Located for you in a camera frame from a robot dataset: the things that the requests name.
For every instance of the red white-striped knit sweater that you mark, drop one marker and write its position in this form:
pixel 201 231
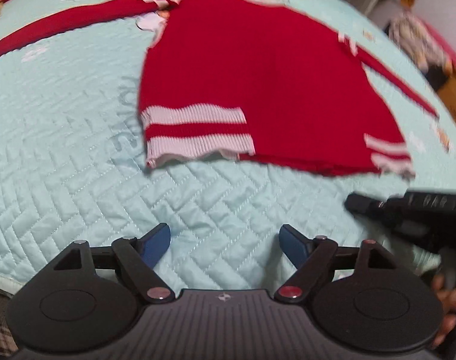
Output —
pixel 258 67

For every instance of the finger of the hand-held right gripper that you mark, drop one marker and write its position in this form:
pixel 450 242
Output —
pixel 365 204

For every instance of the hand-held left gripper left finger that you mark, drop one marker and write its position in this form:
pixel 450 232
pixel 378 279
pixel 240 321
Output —
pixel 156 243

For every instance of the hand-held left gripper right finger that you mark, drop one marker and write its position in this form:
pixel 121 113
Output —
pixel 291 245

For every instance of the mint quilted bee-print bedspread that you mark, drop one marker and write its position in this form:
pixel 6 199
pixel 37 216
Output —
pixel 74 165

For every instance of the pink pillow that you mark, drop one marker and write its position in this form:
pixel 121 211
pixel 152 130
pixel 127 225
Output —
pixel 451 48

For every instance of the folded floral quilt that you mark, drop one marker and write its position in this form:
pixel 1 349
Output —
pixel 415 37

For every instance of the person's right hand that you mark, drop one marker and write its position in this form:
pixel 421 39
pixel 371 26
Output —
pixel 453 300

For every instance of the black chair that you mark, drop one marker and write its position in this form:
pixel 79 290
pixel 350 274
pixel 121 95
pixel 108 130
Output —
pixel 437 78

